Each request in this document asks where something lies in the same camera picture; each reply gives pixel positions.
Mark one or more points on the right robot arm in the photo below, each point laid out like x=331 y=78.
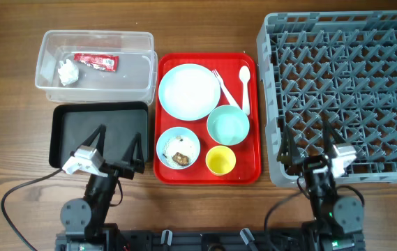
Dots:
x=335 y=216

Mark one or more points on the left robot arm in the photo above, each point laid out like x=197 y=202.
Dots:
x=85 y=217

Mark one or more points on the red serving tray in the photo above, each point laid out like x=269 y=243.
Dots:
x=248 y=153

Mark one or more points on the yellow plastic cup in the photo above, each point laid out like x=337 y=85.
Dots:
x=220 y=160

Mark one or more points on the light blue plate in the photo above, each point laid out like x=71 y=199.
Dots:
x=189 y=92

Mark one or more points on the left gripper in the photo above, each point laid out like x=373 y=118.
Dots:
x=131 y=164

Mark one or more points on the clear plastic waste bin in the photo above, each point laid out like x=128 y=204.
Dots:
x=133 y=80

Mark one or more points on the grey dishwasher rack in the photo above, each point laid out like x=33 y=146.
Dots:
x=336 y=67

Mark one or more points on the food scraps and rice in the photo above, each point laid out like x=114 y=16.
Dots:
x=179 y=151

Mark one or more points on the black waste tray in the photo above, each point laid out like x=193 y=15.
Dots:
x=73 y=123

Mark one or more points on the crumpled white tissue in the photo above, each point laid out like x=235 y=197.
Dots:
x=68 y=72

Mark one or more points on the mint green bowl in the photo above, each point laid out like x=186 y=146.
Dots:
x=228 y=125

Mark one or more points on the light blue bowl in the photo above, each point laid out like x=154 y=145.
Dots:
x=173 y=132

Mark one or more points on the red snack wrapper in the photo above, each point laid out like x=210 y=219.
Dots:
x=104 y=62

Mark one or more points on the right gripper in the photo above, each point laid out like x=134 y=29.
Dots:
x=286 y=153

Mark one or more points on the white plastic spoon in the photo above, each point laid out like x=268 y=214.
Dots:
x=244 y=76

